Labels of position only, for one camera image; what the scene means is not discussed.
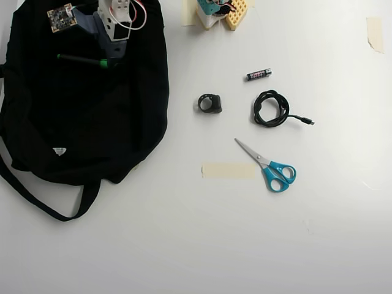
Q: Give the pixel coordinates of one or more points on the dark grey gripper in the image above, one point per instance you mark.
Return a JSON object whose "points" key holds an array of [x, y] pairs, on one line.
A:
{"points": [[117, 52]]}

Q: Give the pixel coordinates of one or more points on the green black marker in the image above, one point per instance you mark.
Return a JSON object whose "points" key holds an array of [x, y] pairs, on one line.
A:
{"points": [[79, 59]]}

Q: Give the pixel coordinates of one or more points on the black fabric bag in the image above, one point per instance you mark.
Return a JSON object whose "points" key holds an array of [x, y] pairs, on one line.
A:
{"points": [[76, 122]]}

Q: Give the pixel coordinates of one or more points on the narrow beige masking tape strip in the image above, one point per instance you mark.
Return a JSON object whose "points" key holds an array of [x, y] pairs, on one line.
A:
{"points": [[187, 15]]}

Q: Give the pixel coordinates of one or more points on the yellow perforated base block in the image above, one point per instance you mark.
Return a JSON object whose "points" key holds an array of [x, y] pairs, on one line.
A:
{"points": [[237, 15]]}

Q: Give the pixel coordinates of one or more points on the small beige masking tape piece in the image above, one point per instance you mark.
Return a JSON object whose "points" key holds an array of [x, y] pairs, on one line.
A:
{"points": [[251, 3]]}

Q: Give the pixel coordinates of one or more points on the black AAA battery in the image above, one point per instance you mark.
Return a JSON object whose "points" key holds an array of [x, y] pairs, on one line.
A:
{"points": [[258, 75]]}

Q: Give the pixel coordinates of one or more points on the long beige masking tape strip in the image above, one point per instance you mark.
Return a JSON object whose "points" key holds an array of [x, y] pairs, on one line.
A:
{"points": [[226, 171]]}

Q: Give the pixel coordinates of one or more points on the torn beige masking tape piece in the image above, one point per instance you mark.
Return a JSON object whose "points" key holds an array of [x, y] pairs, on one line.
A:
{"points": [[376, 33]]}

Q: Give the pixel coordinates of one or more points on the camera circuit board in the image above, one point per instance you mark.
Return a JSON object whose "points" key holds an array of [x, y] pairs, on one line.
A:
{"points": [[61, 16]]}

